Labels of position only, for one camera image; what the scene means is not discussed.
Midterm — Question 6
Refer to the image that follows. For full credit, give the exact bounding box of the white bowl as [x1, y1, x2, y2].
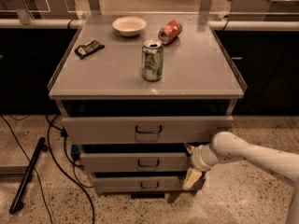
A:
[112, 16, 147, 37]

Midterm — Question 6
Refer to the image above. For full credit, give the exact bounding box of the grey drawer cabinet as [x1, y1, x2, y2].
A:
[47, 13, 248, 201]

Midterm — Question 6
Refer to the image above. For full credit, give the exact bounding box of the white horizontal rail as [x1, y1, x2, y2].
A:
[0, 19, 299, 32]

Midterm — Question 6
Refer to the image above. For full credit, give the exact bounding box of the grey drawer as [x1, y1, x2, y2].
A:
[93, 175, 185, 194]
[80, 152, 189, 173]
[63, 116, 233, 145]

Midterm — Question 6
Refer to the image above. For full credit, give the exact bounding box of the dark snack packet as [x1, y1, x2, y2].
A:
[75, 40, 105, 59]

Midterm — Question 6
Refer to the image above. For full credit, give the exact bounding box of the green soda can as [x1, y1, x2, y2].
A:
[141, 40, 164, 81]

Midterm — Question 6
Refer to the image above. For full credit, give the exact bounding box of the orange soda can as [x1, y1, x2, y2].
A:
[158, 21, 182, 45]

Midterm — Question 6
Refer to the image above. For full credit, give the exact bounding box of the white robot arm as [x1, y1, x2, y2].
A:
[183, 132, 299, 224]

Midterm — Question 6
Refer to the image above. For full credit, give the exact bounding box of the black cable near cabinet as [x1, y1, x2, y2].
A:
[45, 114, 96, 224]

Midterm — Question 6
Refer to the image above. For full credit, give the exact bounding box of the blue plug adapter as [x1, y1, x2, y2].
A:
[71, 145, 80, 161]

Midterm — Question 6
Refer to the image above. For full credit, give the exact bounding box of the grey bottom drawer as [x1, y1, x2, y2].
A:
[93, 175, 185, 194]

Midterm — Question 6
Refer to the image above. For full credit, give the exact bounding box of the grey right post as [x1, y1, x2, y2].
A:
[198, 0, 216, 17]

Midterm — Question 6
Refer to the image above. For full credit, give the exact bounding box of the black floor cable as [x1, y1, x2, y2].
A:
[0, 114, 54, 224]

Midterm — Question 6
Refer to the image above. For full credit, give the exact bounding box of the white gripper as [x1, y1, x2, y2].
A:
[183, 144, 219, 189]

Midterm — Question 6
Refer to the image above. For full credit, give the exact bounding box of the grey top drawer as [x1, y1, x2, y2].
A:
[63, 116, 233, 145]

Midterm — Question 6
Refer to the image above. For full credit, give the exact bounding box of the black bar on floor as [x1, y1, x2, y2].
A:
[9, 137, 46, 215]

